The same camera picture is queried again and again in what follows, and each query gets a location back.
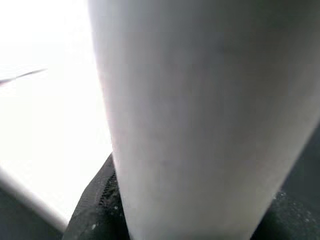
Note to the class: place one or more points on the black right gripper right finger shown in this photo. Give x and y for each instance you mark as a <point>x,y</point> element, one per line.
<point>295,220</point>

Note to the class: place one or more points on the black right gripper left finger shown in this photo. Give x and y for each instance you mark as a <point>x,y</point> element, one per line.
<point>100,212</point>

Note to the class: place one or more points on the white plastic table leg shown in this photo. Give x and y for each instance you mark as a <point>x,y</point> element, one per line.
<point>200,100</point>

